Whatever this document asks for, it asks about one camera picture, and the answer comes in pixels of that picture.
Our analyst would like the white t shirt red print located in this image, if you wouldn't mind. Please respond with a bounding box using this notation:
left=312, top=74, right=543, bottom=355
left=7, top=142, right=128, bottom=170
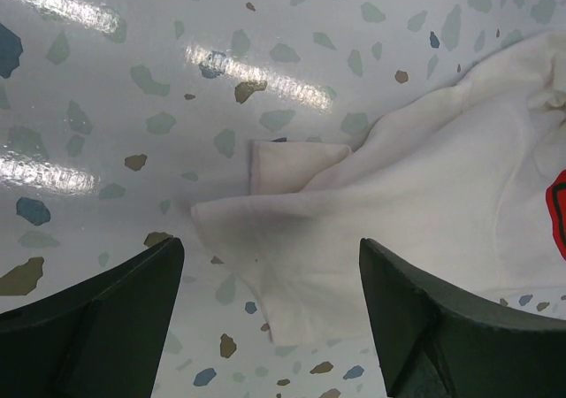
left=191, top=31, right=565, bottom=346

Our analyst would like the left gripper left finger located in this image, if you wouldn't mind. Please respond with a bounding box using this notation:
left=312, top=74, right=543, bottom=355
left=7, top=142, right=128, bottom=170
left=1, top=237, right=184, bottom=398

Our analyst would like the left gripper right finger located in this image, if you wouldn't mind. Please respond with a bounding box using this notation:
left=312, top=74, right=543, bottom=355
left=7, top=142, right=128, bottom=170
left=359, top=239, right=565, bottom=398

